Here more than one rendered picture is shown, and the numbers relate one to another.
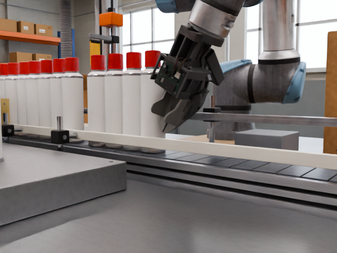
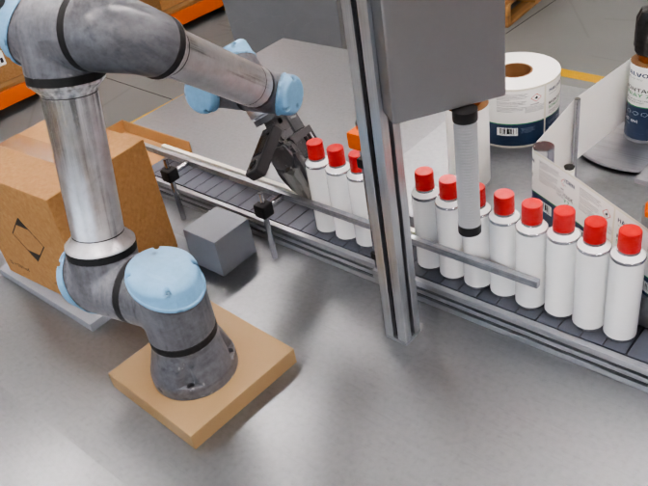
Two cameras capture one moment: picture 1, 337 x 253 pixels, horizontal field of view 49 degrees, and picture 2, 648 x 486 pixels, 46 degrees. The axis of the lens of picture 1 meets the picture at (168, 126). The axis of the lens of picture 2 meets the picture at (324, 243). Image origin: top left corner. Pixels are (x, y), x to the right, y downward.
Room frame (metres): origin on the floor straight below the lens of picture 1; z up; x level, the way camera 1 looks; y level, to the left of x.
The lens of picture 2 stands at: (2.05, 0.21, 1.78)
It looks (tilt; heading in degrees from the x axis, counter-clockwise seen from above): 36 degrees down; 189
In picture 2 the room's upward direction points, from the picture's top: 10 degrees counter-clockwise
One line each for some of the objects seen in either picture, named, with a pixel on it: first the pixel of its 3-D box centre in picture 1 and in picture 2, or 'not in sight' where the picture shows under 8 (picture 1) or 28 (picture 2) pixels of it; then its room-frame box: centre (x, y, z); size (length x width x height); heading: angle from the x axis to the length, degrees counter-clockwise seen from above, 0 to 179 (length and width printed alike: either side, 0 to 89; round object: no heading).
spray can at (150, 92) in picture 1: (153, 101); (322, 185); (0.76, 0.03, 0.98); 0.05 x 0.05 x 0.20
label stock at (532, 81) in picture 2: not in sight; (514, 98); (0.41, 0.46, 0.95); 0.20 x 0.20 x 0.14
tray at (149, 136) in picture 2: not in sight; (120, 157); (0.29, -0.56, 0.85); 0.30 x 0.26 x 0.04; 52
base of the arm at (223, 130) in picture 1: (231, 121); (188, 347); (1.12, -0.19, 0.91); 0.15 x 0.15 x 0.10
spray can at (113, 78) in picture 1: (116, 101); (363, 199); (0.82, 0.12, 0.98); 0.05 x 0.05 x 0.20
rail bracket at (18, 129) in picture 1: (12, 135); not in sight; (0.95, 0.40, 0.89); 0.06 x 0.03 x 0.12; 142
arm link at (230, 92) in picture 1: (234, 82); (167, 295); (1.12, -0.20, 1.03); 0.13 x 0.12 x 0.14; 65
